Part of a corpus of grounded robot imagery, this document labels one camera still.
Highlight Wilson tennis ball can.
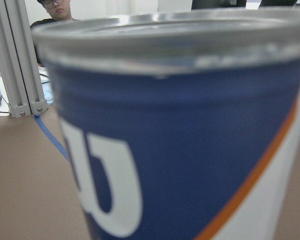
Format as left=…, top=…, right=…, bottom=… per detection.
left=32, top=7, right=300, bottom=240

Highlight aluminium frame post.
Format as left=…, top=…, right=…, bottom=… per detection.
left=0, top=0, right=48, bottom=118

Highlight person in black shirt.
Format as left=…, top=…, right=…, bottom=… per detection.
left=29, top=0, right=82, bottom=67

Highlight black computer monitor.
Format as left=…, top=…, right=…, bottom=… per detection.
left=191, top=0, right=247, bottom=10

